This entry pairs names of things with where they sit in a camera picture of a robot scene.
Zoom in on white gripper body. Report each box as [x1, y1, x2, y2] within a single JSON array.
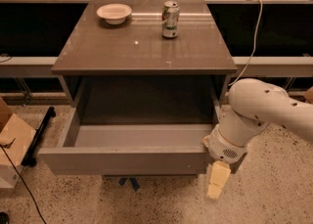
[[202, 125, 247, 164]]

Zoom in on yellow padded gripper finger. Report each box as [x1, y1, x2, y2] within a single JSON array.
[[206, 160, 231, 200]]

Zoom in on grey top drawer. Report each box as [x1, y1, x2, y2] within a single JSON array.
[[39, 75, 220, 177]]

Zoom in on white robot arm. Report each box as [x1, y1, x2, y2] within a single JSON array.
[[202, 78, 313, 200]]

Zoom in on grey drawer cabinet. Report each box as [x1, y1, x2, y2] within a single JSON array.
[[51, 0, 238, 179]]

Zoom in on blue tape cross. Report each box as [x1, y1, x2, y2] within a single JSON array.
[[117, 177, 141, 192]]

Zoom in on green and white soda can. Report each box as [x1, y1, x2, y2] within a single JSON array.
[[161, 1, 180, 38]]

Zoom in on white paper bowl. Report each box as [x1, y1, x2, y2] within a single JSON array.
[[97, 4, 132, 25]]

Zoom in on black stand leg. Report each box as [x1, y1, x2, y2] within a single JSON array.
[[22, 107, 56, 167]]

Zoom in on cardboard box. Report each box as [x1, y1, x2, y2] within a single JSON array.
[[0, 98, 35, 188]]

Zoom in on white cable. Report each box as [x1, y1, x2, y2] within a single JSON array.
[[227, 0, 264, 88]]

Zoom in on black cable on floor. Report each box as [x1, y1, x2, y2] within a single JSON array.
[[0, 144, 48, 224]]

